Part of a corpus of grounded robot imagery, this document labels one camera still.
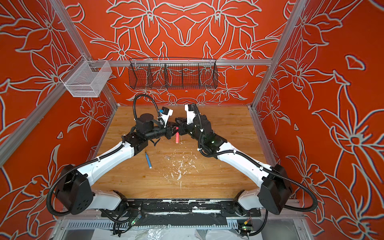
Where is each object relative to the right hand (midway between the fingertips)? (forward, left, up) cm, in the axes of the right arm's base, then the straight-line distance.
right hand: (172, 119), depth 71 cm
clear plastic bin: (+36, +56, 0) cm, 67 cm away
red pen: (-4, -2, -8) cm, 9 cm away
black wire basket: (+44, +6, -2) cm, 44 cm away
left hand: (+1, -3, -4) cm, 5 cm away
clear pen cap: (-5, +6, -31) cm, 32 cm away
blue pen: (-8, +17, -30) cm, 36 cm away
